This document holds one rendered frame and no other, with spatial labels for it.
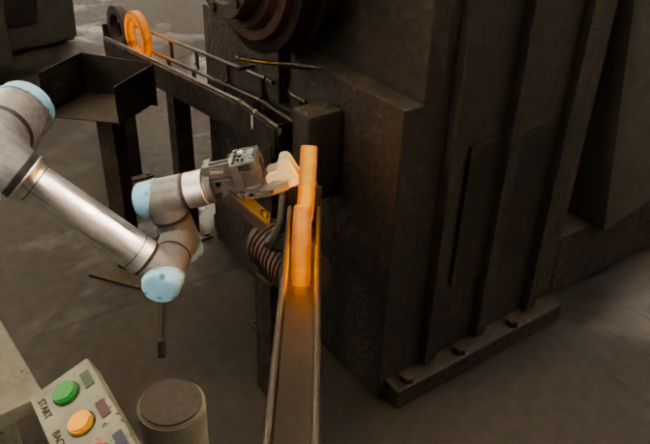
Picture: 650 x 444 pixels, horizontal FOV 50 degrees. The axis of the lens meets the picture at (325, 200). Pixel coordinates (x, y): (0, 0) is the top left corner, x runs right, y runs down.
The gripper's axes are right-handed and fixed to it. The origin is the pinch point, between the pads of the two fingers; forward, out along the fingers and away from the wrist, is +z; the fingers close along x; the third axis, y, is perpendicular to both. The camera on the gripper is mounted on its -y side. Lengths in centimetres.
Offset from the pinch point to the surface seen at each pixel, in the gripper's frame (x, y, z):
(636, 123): 65, -40, 89
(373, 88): 26.9, 4.1, 16.1
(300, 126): 28.8, -2.1, -2.8
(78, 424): -48, -9, -37
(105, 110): 72, -3, -65
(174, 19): 365, -52, -116
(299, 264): -21.9, -5.6, -2.4
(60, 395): -42, -8, -42
